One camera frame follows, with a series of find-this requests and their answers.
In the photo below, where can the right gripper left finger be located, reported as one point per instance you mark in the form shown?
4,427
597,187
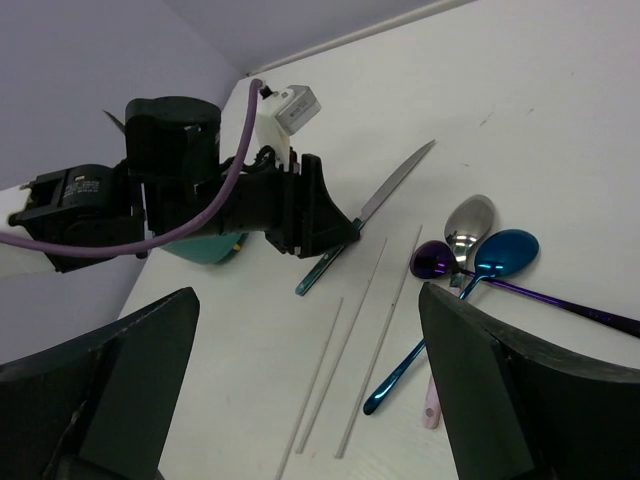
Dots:
99,406

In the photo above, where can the teal divided utensil holder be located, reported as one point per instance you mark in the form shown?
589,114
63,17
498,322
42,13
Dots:
208,250

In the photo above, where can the silver spoon pink handle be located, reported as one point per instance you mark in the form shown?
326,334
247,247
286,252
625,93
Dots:
465,227

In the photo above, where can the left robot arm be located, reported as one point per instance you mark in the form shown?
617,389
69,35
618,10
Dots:
171,183

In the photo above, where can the blue metallic spoon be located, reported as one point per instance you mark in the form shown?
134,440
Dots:
504,253

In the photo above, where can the purple metallic spoon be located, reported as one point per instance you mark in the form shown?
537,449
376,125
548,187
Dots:
434,259

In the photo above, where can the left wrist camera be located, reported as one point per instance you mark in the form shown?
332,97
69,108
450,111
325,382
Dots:
280,115

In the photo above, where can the teal handled knife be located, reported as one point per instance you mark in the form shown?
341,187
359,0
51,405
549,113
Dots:
367,211

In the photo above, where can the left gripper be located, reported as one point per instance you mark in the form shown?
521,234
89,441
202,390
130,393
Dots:
293,209

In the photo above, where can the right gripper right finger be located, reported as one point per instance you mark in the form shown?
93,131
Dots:
519,407

